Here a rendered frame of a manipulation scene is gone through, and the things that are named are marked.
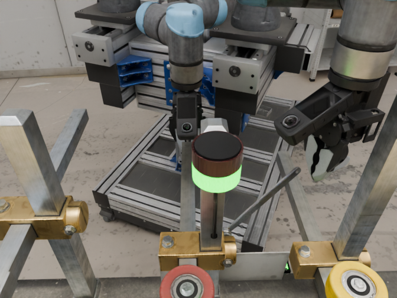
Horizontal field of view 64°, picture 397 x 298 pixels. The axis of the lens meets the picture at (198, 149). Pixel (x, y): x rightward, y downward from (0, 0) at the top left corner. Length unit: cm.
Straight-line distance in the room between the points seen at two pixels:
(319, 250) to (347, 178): 151
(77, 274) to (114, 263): 98
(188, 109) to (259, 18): 40
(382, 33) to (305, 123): 14
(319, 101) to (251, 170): 125
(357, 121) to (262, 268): 36
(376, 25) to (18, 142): 46
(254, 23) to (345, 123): 55
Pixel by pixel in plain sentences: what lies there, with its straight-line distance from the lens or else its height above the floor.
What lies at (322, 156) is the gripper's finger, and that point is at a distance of 57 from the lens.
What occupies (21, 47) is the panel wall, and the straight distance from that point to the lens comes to 340.
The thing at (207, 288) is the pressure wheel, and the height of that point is 91.
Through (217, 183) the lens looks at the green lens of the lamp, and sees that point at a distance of 37.
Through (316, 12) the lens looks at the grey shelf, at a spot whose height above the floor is 56.
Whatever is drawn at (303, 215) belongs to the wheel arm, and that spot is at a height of 82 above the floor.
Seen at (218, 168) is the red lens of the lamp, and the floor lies 111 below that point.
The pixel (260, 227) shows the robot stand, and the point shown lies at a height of 23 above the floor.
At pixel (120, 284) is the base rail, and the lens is 76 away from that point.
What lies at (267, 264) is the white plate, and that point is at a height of 76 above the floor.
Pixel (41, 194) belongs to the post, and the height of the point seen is 102.
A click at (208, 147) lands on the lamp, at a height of 112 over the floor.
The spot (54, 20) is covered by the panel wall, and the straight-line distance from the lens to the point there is 323.
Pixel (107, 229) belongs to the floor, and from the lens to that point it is 177.
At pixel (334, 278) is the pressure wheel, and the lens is 55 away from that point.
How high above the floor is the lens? 135
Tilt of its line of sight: 38 degrees down
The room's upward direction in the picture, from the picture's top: straight up
